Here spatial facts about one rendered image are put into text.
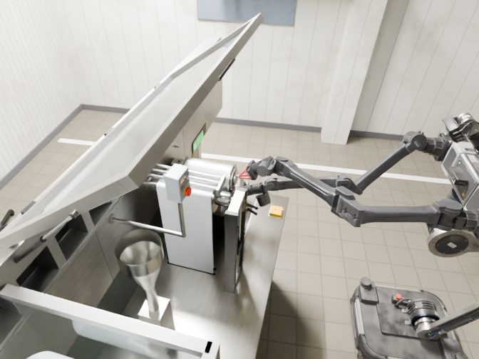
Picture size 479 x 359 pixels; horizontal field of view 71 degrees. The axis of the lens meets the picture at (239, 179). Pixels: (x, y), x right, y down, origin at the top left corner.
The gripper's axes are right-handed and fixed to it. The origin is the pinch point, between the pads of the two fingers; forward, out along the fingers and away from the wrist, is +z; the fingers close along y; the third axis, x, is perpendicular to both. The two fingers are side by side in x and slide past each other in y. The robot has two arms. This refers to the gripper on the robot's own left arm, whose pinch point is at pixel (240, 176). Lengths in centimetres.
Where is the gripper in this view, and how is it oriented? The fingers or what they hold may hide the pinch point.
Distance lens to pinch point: 169.4
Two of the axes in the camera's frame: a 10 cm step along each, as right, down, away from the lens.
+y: 2.5, -5.7, 7.9
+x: -5.7, -7.4, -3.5
